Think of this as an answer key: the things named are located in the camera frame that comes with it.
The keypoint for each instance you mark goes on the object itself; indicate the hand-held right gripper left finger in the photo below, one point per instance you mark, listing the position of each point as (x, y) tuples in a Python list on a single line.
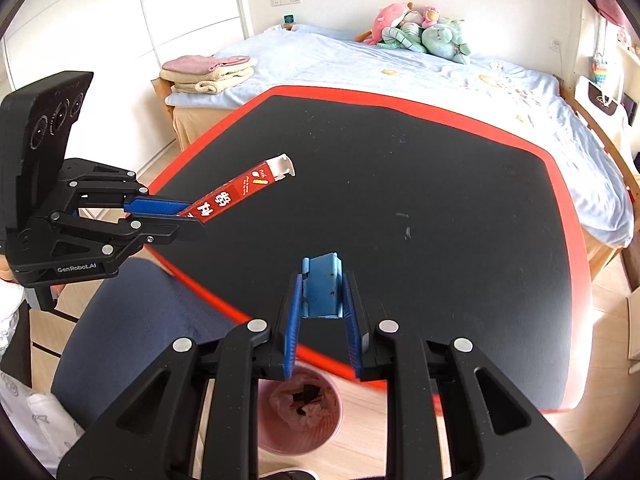
[(294, 320)]

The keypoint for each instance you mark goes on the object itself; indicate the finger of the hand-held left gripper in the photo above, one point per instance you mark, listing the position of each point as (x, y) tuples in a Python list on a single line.
[(165, 232), (155, 206)]

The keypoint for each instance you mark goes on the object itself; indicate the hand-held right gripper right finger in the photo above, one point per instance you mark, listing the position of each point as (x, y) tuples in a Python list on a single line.
[(352, 325)]

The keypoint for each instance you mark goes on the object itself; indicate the small blue box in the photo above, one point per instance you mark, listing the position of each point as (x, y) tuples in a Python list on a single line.
[(322, 290)]

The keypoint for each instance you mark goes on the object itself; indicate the long red carton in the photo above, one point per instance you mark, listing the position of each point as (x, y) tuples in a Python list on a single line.
[(230, 195)]

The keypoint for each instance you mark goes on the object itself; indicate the pink trash bin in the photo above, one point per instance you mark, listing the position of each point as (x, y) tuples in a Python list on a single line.
[(310, 435)]

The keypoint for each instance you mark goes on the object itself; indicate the blue-grey chair cushion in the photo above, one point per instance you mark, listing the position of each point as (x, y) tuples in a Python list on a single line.
[(150, 340)]

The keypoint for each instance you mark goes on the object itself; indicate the cream folded towel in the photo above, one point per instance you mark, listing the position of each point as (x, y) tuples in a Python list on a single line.
[(215, 82)]

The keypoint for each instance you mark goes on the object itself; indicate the pink folded towel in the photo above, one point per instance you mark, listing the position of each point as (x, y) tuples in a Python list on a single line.
[(200, 65)]

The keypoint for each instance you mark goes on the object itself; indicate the white wardrobe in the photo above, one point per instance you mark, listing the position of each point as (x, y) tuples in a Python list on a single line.
[(125, 20)]

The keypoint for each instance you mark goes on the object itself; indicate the white patterned clothing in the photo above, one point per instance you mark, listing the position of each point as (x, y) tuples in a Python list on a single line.
[(30, 410)]

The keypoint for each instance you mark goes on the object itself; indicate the small teal clock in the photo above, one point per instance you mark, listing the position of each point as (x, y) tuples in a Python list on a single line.
[(288, 20)]

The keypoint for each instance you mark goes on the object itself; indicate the bed with blue blanket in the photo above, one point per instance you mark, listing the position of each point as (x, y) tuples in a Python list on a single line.
[(375, 65)]

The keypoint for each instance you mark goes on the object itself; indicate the green striped plush toy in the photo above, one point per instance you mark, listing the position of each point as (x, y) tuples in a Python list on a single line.
[(400, 37)]

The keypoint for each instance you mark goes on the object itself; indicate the teal plush toy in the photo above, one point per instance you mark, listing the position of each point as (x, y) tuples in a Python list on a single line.
[(442, 40)]

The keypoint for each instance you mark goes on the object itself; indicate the pink flower plush toy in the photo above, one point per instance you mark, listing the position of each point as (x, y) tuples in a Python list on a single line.
[(430, 16)]

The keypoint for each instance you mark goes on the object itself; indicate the white tote bag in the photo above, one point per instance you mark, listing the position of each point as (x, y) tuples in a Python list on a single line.
[(600, 100)]

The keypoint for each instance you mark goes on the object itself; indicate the rainbow bag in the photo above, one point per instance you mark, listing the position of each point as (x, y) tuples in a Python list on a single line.
[(601, 71)]

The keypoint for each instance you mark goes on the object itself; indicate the white bookshelf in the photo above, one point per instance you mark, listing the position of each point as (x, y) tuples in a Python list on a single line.
[(630, 55)]

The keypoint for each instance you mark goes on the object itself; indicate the pink cap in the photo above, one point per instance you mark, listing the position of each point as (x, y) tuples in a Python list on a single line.
[(610, 5)]

